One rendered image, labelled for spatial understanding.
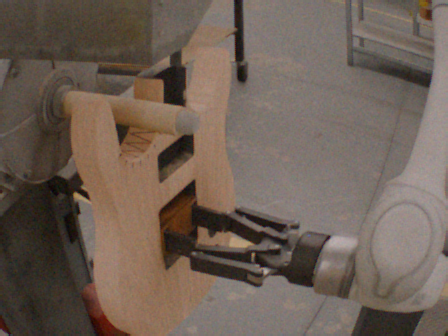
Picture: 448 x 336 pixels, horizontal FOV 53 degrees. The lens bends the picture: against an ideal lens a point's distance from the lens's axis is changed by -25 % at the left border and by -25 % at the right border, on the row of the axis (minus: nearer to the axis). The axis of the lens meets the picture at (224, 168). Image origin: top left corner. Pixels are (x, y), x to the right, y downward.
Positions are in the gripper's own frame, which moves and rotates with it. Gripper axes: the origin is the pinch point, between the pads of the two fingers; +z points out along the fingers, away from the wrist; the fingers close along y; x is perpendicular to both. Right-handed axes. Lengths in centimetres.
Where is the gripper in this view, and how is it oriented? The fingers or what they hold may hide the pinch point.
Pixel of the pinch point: (182, 227)
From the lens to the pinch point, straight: 78.4
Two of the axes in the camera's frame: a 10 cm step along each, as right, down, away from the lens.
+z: -9.0, -2.1, 3.9
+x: 0.2, -8.9, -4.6
